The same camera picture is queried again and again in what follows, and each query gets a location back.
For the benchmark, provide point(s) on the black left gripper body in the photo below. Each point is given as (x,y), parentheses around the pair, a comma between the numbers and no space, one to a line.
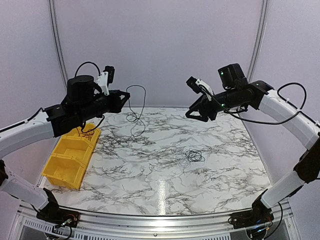
(112,107)

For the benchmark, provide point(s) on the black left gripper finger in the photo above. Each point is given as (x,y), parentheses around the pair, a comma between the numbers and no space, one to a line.
(122,101)
(119,93)

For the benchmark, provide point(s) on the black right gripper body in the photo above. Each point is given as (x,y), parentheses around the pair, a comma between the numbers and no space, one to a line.
(212,112)

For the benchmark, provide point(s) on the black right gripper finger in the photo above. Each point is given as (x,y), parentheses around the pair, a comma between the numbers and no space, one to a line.
(191,115)
(197,107)

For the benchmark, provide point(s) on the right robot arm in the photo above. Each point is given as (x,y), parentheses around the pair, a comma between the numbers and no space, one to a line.
(239,93)

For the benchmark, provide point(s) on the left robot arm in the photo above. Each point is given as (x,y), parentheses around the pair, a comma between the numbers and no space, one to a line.
(85,99)

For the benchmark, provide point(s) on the yellow bin far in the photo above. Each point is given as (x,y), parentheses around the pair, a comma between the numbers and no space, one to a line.
(90,134)

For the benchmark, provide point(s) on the yellow bin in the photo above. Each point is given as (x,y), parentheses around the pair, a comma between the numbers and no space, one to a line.
(64,171)
(90,134)
(78,148)

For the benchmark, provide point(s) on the yellow bin middle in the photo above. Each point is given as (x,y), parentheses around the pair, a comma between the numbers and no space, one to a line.
(78,148)

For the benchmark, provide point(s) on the yellow bin near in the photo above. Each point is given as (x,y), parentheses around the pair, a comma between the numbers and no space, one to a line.
(64,171)

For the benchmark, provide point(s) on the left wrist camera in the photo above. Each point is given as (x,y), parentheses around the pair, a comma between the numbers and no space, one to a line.
(105,78)

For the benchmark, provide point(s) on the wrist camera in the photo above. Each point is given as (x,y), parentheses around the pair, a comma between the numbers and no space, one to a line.
(105,78)
(199,86)

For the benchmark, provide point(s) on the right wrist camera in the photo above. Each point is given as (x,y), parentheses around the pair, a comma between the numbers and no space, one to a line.
(199,86)

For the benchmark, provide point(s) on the left corner aluminium post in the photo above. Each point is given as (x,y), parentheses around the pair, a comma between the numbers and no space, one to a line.
(56,40)

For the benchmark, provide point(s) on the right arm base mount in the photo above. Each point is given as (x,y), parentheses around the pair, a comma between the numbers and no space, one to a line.
(247,218)

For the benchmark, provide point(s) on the aluminium front rail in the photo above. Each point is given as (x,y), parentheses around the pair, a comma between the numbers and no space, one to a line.
(106,226)

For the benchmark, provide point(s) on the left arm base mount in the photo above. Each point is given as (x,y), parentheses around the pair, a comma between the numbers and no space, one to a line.
(60,217)

